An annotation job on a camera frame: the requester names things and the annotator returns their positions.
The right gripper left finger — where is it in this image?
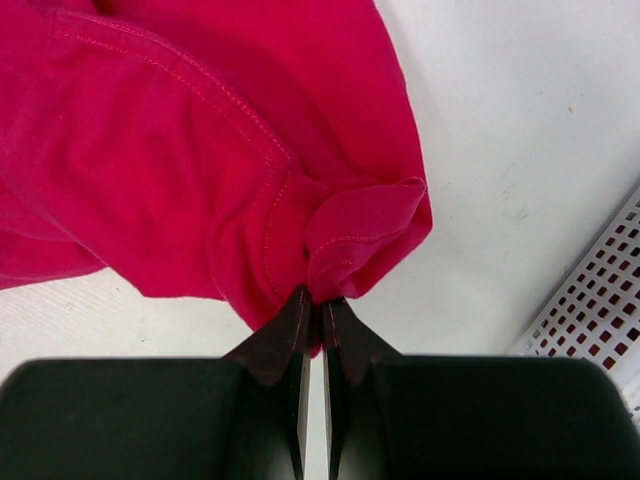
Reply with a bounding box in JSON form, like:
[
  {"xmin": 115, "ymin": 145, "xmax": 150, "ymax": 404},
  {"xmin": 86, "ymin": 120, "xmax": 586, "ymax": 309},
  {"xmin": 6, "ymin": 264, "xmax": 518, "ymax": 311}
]
[{"xmin": 1, "ymin": 286, "xmax": 312, "ymax": 479}]

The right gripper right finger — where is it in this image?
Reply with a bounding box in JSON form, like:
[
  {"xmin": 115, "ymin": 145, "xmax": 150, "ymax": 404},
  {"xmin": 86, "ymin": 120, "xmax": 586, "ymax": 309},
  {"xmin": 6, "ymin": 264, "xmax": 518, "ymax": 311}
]
[{"xmin": 321, "ymin": 300, "xmax": 635, "ymax": 479}]

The white plastic basket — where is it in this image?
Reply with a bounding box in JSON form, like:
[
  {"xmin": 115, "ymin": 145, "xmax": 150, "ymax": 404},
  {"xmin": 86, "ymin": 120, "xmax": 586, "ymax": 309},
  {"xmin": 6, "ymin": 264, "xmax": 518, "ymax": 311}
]
[{"xmin": 510, "ymin": 191, "xmax": 640, "ymax": 423}]

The bright red t shirt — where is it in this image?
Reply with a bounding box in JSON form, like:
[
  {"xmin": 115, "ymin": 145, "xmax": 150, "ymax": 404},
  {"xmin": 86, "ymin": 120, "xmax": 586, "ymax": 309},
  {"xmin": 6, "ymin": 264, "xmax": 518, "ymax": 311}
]
[{"xmin": 1, "ymin": 1, "xmax": 433, "ymax": 329}]

